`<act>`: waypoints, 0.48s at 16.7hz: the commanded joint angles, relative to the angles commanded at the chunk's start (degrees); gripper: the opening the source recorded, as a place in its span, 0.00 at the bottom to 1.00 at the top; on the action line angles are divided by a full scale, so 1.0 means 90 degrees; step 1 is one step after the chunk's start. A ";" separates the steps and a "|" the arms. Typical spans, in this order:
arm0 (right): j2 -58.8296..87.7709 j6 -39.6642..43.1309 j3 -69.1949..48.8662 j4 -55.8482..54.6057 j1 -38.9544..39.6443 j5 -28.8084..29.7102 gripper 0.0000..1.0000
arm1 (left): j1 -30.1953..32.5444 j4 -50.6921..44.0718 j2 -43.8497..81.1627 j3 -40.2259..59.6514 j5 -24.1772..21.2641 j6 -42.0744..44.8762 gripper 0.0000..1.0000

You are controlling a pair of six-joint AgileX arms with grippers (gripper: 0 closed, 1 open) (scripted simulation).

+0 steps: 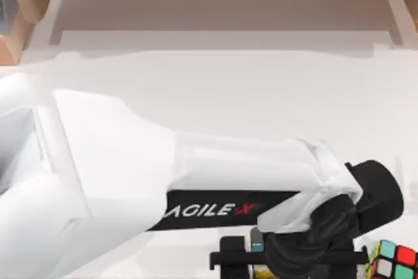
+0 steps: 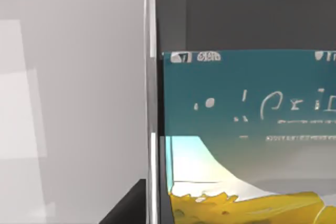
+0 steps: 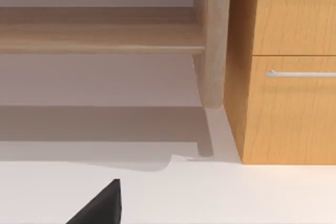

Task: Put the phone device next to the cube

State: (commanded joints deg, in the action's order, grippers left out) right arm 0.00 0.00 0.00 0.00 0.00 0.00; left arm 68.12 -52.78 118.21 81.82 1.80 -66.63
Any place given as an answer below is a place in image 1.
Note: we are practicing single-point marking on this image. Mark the multicoloured puzzle cube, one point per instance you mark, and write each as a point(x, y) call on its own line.
point(396, 259)

